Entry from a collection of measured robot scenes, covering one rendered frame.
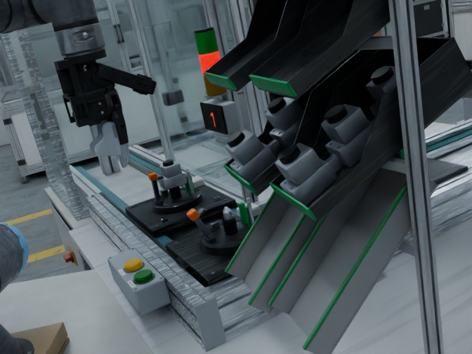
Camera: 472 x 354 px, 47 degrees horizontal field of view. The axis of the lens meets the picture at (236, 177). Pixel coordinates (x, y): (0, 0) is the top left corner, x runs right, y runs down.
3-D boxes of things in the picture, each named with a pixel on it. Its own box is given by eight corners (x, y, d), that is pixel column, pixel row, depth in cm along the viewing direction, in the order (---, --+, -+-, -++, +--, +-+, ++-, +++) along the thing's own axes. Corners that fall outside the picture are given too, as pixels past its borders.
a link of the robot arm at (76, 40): (93, 24, 95) (105, 22, 88) (100, 50, 97) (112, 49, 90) (50, 33, 92) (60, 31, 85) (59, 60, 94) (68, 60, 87)
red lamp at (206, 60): (208, 76, 127) (204, 55, 125) (199, 75, 131) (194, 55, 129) (226, 71, 129) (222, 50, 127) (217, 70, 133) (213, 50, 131)
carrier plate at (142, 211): (154, 238, 134) (152, 230, 134) (126, 213, 155) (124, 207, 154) (237, 206, 144) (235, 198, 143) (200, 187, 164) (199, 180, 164)
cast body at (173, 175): (166, 190, 144) (159, 166, 142) (160, 187, 148) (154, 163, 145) (193, 180, 147) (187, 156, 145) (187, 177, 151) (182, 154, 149)
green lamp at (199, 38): (204, 55, 125) (199, 33, 124) (194, 55, 129) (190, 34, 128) (222, 50, 127) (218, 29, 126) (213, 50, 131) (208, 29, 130)
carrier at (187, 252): (210, 289, 105) (196, 232, 101) (166, 251, 125) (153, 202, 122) (310, 244, 114) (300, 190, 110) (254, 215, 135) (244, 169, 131)
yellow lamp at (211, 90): (212, 96, 128) (208, 76, 127) (204, 95, 133) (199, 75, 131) (230, 91, 130) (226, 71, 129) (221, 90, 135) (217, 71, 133)
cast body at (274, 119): (289, 151, 85) (265, 116, 82) (277, 146, 89) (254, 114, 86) (327, 116, 86) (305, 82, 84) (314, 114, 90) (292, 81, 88)
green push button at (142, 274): (139, 289, 110) (136, 280, 110) (133, 282, 114) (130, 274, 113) (156, 282, 112) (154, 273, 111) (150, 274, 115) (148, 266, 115)
